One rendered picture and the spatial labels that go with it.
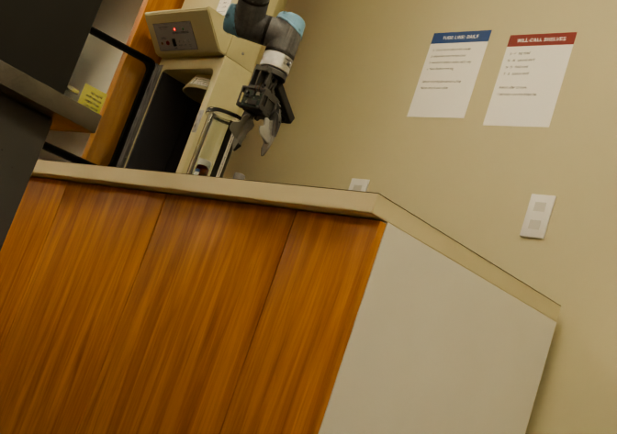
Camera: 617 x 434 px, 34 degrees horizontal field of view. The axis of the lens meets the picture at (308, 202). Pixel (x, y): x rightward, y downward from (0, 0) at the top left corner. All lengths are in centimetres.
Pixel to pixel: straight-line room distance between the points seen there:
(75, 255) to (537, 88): 128
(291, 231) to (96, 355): 61
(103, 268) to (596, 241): 118
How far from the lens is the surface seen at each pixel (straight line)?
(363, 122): 305
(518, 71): 278
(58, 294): 258
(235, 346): 201
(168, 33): 308
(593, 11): 276
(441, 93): 290
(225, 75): 292
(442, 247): 200
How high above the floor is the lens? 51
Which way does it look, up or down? 12 degrees up
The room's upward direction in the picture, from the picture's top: 19 degrees clockwise
